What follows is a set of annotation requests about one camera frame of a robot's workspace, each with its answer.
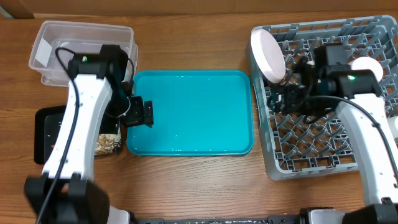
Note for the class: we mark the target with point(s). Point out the teal plastic serving tray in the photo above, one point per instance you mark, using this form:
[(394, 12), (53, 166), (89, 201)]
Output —
[(196, 113)]

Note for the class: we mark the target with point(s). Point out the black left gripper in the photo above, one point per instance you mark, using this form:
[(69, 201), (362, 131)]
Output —
[(140, 114)]

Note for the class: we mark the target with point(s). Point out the small white plate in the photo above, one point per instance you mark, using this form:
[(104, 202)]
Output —
[(368, 63)]

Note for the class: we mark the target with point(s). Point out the large white plate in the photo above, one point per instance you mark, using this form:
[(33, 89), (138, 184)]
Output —
[(268, 55)]

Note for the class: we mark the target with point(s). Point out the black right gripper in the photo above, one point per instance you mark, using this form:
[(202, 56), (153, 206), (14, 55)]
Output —
[(289, 92)]

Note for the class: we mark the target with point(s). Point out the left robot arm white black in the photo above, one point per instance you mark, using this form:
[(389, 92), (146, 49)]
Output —
[(65, 192)]

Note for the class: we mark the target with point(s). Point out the white paper cup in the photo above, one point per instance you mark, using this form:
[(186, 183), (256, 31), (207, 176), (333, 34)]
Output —
[(393, 126)]

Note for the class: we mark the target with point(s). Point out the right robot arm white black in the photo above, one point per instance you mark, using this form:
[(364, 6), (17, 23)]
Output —
[(331, 85)]

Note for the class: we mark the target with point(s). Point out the clear plastic waste bin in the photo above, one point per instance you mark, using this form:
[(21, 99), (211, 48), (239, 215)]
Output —
[(80, 37)]

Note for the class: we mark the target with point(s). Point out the rice and food scraps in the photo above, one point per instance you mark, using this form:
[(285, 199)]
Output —
[(108, 144)]

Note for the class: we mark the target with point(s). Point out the black waste tray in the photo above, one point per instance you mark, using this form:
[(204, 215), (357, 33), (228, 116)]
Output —
[(48, 122)]

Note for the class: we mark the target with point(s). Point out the grey plastic dishwasher rack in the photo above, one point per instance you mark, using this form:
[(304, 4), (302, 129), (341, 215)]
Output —
[(293, 149)]

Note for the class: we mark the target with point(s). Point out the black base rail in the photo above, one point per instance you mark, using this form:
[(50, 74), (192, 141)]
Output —
[(242, 220)]

